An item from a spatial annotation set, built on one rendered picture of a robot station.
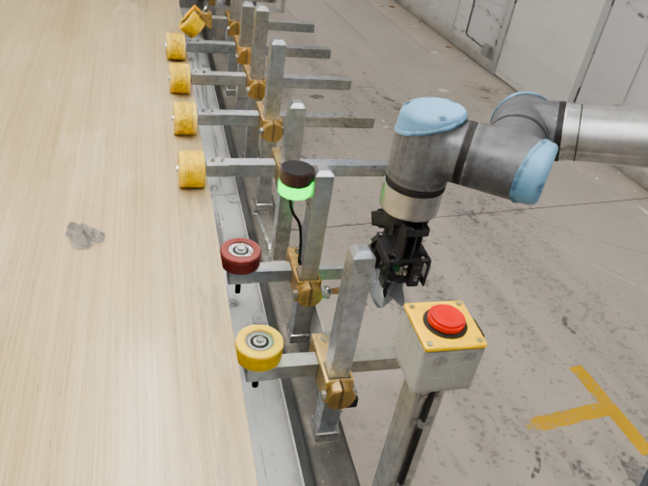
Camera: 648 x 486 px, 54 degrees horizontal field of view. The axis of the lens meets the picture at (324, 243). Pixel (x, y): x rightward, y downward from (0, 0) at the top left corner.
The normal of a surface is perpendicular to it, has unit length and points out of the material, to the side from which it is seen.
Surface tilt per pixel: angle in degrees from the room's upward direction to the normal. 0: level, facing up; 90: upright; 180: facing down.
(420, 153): 91
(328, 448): 0
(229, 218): 0
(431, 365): 90
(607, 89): 90
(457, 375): 90
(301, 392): 0
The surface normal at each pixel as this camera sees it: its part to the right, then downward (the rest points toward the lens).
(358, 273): 0.22, 0.60
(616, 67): -0.94, 0.09
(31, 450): 0.14, -0.80
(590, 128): -0.33, -0.02
